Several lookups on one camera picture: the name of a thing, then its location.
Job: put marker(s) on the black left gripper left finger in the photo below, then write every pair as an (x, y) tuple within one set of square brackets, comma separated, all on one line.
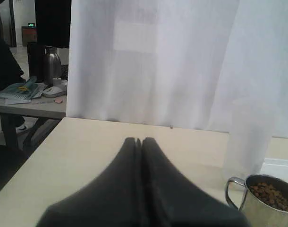
[(112, 199)]

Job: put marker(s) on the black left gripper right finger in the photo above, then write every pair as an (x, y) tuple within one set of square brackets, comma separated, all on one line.
[(174, 201)]

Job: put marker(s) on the steel mug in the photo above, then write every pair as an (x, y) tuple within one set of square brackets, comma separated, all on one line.
[(258, 213)]

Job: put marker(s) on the brown kibble in left mug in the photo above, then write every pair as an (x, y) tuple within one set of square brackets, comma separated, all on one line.
[(269, 195)]

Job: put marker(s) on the grey side table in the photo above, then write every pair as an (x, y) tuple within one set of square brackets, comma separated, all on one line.
[(47, 113)]

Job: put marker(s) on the translucent plastic tumbler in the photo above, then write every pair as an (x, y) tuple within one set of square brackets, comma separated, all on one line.
[(252, 126)]

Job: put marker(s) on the white plastic tray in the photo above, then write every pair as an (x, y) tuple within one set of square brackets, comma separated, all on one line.
[(276, 167)]

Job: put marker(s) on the white computer mouse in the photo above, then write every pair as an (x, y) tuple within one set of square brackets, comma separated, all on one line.
[(55, 91)]

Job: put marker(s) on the white curtain backdrop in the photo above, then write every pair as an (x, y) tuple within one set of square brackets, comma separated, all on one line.
[(179, 63)]

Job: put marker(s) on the steel thermos flask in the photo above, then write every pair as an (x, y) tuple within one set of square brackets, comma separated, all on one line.
[(51, 65)]

